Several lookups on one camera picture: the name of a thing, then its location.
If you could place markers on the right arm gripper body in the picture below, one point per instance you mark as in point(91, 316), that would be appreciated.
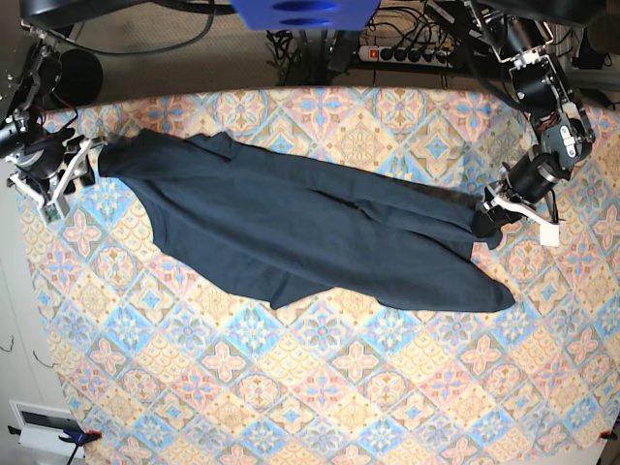
point(47, 165)

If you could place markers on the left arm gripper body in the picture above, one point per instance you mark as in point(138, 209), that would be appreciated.
point(530, 180)

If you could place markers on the dark blue t-shirt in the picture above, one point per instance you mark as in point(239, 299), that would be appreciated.
point(279, 228)

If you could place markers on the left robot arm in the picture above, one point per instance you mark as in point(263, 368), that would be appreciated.
point(541, 91)

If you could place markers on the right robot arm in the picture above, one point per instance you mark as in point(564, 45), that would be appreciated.
point(41, 91)

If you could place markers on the black round stool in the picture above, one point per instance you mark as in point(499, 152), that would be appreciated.
point(82, 78)

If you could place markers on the white power strip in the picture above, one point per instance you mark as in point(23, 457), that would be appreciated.
point(403, 56)

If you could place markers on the patterned tablecloth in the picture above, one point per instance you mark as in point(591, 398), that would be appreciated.
point(173, 371)

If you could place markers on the orange clamp lower right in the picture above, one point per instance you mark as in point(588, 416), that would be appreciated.
point(608, 436)

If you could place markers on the white floor vent box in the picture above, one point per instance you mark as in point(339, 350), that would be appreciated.
point(28, 414)

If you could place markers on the blue clamp lower left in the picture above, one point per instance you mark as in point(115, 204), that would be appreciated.
point(72, 438)

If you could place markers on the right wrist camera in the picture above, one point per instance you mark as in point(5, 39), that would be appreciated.
point(55, 211)

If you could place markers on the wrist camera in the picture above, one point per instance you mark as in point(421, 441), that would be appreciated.
point(55, 211)
point(549, 235)

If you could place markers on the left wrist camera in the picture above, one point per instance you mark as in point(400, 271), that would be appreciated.
point(549, 235)

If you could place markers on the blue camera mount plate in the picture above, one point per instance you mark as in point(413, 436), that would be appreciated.
point(346, 15)

